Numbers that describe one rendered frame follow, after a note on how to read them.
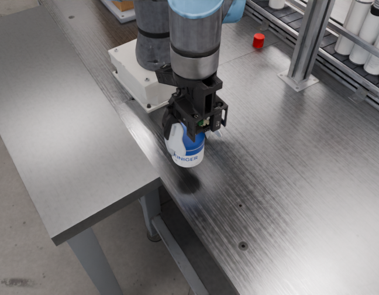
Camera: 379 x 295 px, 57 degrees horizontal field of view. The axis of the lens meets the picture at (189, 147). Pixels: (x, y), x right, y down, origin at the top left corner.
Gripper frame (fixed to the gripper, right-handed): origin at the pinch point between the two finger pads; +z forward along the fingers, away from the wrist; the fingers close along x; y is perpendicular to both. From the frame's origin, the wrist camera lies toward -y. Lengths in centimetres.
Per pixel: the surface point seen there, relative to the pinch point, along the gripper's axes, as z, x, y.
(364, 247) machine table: 10.3, 18.4, 34.7
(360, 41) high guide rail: -3, 54, -1
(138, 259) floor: 93, -11, -22
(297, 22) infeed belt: 5, 59, -26
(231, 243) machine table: 10.3, -2.6, 19.5
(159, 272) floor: 93, -6, -12
